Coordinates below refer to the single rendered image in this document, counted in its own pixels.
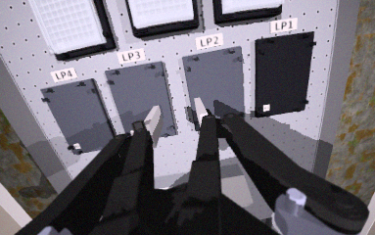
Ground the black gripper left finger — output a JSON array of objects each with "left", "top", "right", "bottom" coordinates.
[{"left": 14, "top": 106, "right": 164, "bottom": 235}]

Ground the white button panel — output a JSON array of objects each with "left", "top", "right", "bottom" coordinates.
[{"left": 154, "top": 164, "right": 253, "bottom": 208}]

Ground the grey perforated base plate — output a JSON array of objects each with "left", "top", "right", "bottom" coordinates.
[{"left": 0, "top": 0, "right": 339, "bottom": 180}]

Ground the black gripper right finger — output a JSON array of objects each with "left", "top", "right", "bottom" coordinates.
[{"left": 175, "top": 98, "right": 369, "bottom": 235}]

